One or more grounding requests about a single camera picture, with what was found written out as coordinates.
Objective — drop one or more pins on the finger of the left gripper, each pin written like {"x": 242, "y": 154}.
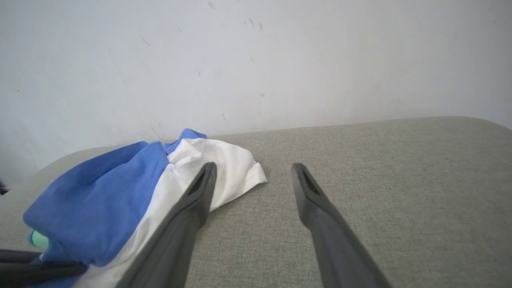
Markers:
{"x": 18, "y": 256}
{"x": 36, "y": 274}

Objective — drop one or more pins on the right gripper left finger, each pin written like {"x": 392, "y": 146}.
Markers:
{"x": 176, "y": 236}

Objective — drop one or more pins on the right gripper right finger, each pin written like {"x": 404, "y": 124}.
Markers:
{"x": 332, "y": 240}

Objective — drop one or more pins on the blue and white garment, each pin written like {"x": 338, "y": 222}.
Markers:
{"x": 100, "y": 200}

